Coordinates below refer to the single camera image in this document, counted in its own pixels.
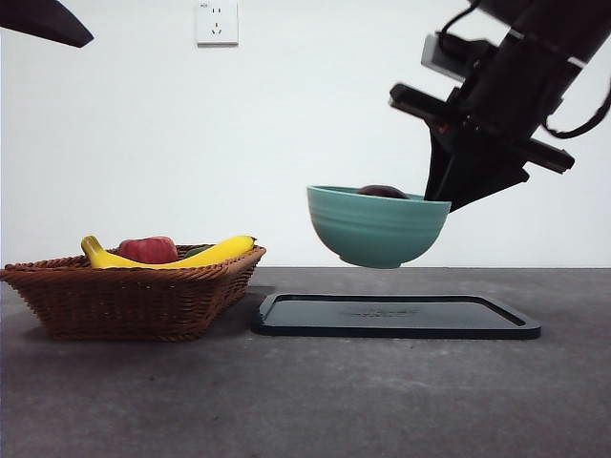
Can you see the red apple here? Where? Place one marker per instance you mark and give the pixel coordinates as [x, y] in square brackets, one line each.
[145, 248]

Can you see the brown wicker basket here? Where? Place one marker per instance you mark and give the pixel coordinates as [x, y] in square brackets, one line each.
[124, 305]

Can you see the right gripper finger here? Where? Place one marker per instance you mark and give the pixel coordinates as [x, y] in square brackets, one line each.
[487, 179]
[439, 164]

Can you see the dark rectangular tray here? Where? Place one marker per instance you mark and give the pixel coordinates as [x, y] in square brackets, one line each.
[382, 324]

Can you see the white wall power socket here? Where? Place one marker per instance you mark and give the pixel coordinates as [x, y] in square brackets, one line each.
[217, 24]

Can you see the teal ribbed bowl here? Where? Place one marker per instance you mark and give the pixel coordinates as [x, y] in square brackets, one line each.
[377, 234]

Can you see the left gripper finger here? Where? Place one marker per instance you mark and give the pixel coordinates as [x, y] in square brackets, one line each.
[43, 24]

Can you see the dark purple plum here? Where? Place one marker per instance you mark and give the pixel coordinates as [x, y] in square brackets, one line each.
[382, 192]

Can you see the green vegetable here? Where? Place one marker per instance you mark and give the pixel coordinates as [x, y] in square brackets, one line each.
[196, 251]

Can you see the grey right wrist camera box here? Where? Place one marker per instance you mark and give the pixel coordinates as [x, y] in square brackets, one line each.
[432, 51]

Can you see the yellow banana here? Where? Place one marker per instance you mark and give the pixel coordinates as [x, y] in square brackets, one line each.
[215, 253]

